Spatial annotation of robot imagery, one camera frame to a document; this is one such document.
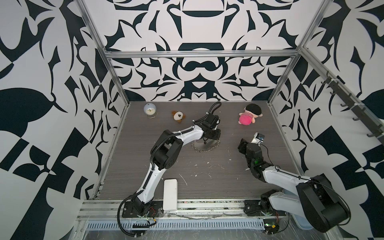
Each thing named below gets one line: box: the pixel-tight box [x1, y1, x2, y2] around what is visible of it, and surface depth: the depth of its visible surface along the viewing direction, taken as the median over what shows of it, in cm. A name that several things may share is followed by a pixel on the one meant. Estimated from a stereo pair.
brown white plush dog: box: [171, 110, 186, 123], surface depth 110 cm
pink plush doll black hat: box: [238, 103, 263, 126], surface depth 107 cm
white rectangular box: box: [163, 179, 178, 212], surface depth 76 cm
